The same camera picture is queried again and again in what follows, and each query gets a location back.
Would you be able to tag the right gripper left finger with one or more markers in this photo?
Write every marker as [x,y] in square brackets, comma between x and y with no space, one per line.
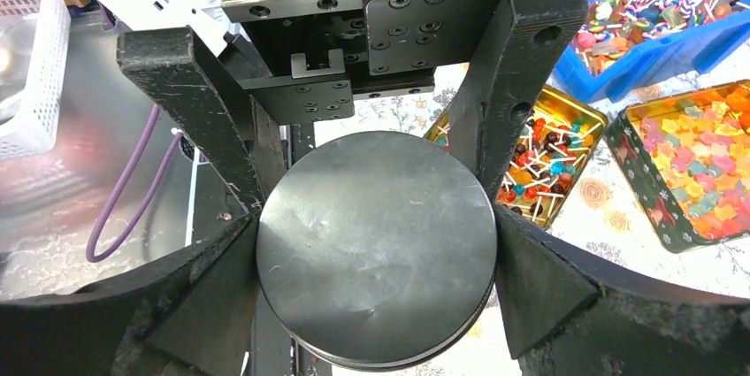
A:
[187,313]

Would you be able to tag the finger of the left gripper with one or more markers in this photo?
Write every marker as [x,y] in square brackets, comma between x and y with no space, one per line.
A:
[516,54]
[186,80]

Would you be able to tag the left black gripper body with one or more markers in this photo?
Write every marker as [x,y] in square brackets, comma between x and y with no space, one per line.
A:
[324,54]

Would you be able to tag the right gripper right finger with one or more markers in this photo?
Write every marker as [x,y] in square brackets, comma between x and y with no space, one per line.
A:
[567,311]

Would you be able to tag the white jar lid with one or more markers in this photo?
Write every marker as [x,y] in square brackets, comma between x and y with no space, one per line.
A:
[377,250]

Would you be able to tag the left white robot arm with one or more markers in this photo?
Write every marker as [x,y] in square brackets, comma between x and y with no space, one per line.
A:
[227,39]

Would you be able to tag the floral table mat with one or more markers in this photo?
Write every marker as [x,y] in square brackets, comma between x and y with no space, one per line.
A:
[601,215]

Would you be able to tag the tin of lollipops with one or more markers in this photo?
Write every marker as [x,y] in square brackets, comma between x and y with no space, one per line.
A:
[542,150]

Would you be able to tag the blue plastic candy bin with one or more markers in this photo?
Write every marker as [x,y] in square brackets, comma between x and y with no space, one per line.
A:
[627,44]

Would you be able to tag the tin of orange gummies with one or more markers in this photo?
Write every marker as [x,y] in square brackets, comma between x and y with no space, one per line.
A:
[686,159]

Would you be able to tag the white perforated basket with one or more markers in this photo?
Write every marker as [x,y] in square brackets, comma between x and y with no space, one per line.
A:
[34,44]

